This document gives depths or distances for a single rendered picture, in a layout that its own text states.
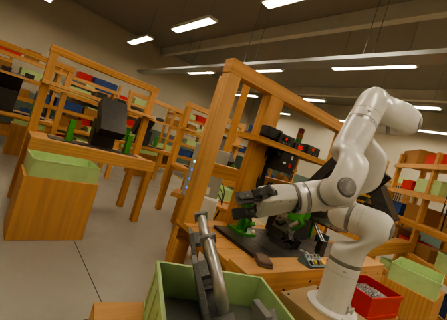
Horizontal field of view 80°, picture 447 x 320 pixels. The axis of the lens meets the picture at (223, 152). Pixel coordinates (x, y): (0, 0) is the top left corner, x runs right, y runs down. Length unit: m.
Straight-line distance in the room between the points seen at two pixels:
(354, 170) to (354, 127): 0.18
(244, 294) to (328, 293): 0.32
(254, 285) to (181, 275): 0.29
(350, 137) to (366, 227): 0.41
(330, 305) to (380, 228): 0.34
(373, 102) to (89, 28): 10.87
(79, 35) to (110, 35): 1.04
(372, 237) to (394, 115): 0.43
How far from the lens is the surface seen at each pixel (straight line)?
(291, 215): 1.88
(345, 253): 1.16
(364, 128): 0.87
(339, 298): 1.21
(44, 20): 11.14
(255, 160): 1.90
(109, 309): 1.06
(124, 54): 11.60
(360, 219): 1.13
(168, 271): 1.01
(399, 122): 1.04
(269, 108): 1.92
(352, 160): 0.73
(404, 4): 5.84
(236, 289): 1.12
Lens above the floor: 1.39
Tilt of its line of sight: 1 degrees down
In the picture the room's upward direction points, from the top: 17 degrees clockwise
